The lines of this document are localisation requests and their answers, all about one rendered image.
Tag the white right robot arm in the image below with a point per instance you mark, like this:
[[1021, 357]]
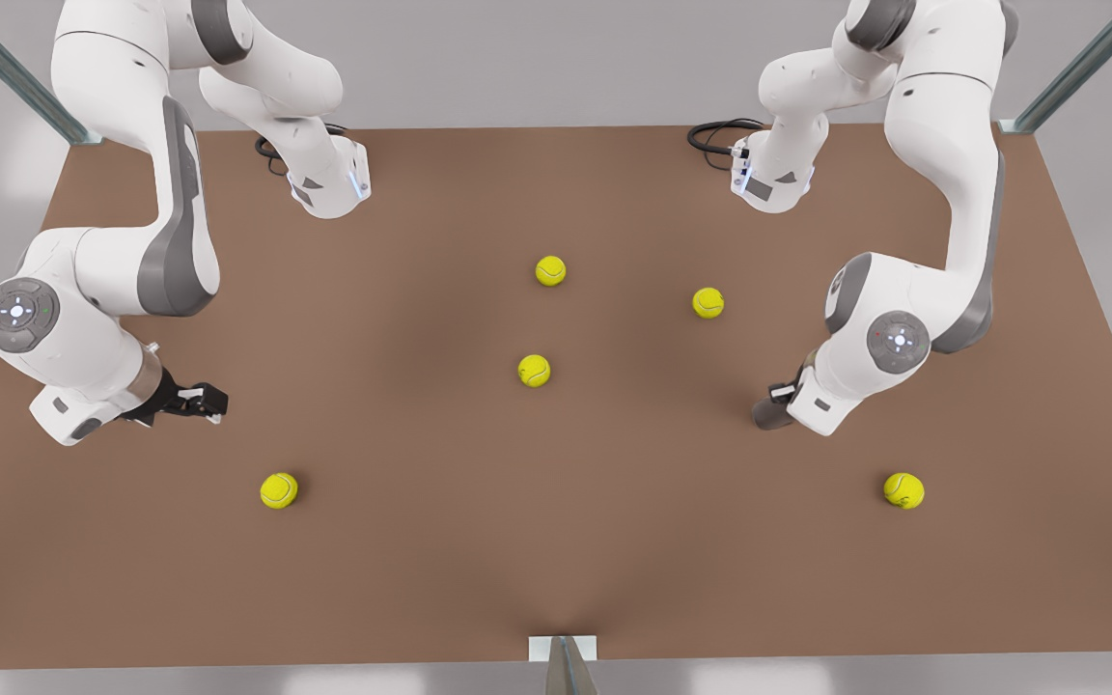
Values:
[[112, 116]]

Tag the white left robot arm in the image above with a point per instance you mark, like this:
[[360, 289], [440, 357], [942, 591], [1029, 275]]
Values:
[[942, 116]]

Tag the yellow tennis ball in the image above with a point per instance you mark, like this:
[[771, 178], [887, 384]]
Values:
[[550, 270], [534, 371], [903, 490], [708, 302], [278, 490]]

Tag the silver frame post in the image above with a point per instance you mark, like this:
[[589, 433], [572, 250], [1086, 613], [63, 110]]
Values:
[[566, 666], [15, 77], [1077, 68]]

